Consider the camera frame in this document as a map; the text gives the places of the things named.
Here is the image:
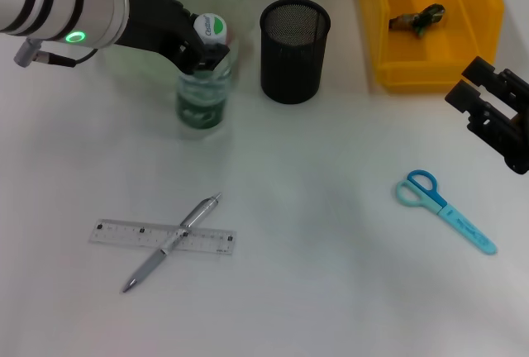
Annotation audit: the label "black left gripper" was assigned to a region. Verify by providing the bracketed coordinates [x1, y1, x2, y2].
[115, 0, 231, 75]

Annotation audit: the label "clear water bottle green label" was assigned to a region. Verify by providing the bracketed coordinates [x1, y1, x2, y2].
[175, 12, 232, 140]

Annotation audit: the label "blue scissors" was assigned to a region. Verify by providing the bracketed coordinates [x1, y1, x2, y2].
[395, 169, 498, 255]

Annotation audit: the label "green plastic wrapper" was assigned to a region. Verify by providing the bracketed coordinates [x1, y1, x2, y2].
[388, 3, 447, 39]

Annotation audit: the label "green translucent fruit bowl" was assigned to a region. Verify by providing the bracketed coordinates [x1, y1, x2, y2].
[94, 0, 255, 100]

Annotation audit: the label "black mesh pen holder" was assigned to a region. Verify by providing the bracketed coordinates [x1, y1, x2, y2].
[259, 0, 331, 105]

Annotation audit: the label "transparent plastic ruler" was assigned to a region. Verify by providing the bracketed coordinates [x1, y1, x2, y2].
[88, 218, 237, 255]

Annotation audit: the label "silver pen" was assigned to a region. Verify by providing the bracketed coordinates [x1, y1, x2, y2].
[121, 191, 224, 294]

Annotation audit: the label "yellow plastic bin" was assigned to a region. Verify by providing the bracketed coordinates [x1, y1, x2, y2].
[357, 0, 506, 93]

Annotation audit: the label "grey left gripper cable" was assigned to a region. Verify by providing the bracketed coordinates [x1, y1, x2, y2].
[14, 38, 100, 69]

